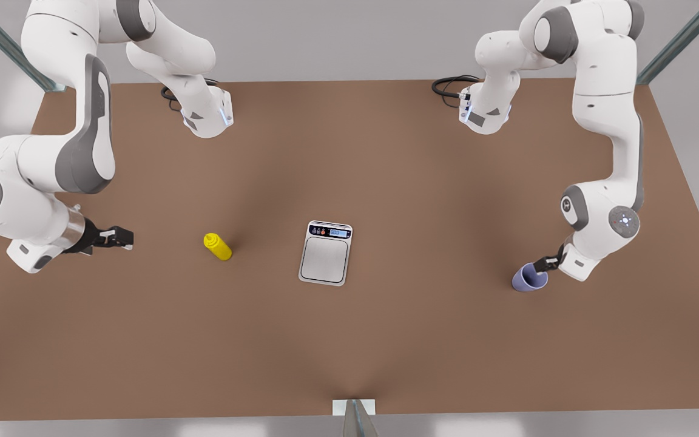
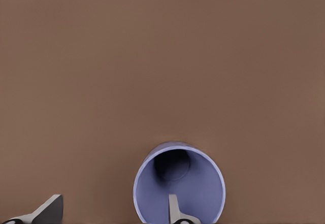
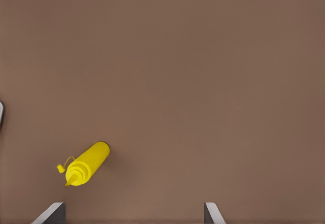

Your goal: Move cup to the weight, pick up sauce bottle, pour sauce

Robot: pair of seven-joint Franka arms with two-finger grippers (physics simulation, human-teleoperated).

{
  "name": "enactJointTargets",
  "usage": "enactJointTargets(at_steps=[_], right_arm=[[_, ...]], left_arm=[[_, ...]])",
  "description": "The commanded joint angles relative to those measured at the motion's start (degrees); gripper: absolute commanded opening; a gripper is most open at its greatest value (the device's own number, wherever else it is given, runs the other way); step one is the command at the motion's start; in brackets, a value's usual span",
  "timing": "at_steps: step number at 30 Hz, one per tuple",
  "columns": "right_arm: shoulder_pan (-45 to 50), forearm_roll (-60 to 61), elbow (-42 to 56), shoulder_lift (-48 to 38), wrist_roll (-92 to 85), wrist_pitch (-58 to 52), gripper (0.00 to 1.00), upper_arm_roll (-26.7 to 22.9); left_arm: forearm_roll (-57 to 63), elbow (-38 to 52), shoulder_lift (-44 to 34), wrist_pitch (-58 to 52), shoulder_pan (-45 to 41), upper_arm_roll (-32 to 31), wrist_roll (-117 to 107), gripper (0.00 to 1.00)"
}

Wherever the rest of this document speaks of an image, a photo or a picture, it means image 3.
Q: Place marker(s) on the silver kitchen scale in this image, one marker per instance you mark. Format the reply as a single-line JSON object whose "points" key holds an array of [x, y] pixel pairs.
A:
{"points": [[1, 114]]}

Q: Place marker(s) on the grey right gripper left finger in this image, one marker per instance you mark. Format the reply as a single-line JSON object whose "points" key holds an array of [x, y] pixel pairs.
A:
{"points": [[52, 214]]}

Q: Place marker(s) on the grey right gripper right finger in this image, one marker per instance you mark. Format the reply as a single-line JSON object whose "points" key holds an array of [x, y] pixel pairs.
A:
{"points": [[212, 214]]}

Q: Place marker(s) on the yellow sauce squeeze bottle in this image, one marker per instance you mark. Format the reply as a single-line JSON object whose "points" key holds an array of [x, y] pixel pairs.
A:
{"points": [[89, 162]]}

